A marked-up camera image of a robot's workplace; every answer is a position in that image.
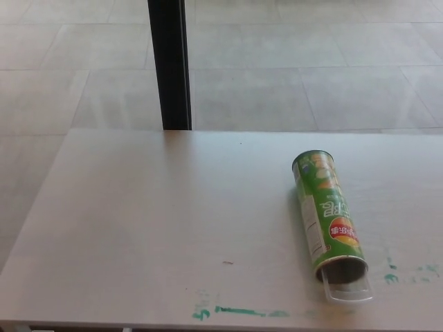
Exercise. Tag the black vertical pillar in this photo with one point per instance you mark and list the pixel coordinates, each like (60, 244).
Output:
(170, 65)

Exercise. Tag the green chips canister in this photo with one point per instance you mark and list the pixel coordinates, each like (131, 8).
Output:
(322, 204)

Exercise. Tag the clear plastic chips tray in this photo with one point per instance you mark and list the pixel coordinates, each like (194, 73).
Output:
(350, 293)

